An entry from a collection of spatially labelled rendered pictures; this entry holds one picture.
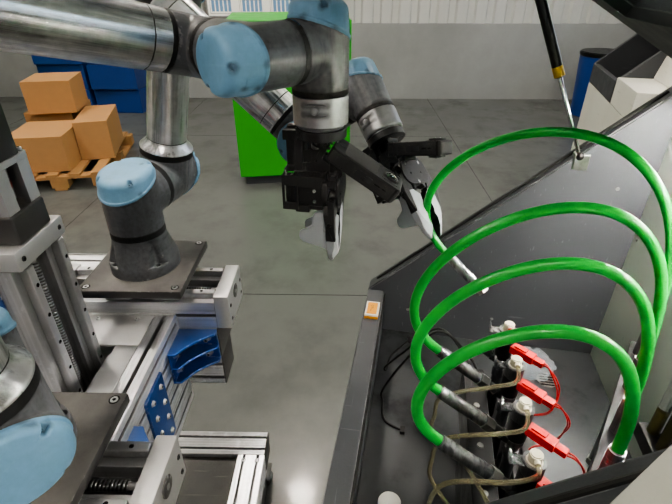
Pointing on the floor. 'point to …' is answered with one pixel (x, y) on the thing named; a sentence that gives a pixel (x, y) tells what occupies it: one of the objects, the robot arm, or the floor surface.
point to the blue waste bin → (585, 76)
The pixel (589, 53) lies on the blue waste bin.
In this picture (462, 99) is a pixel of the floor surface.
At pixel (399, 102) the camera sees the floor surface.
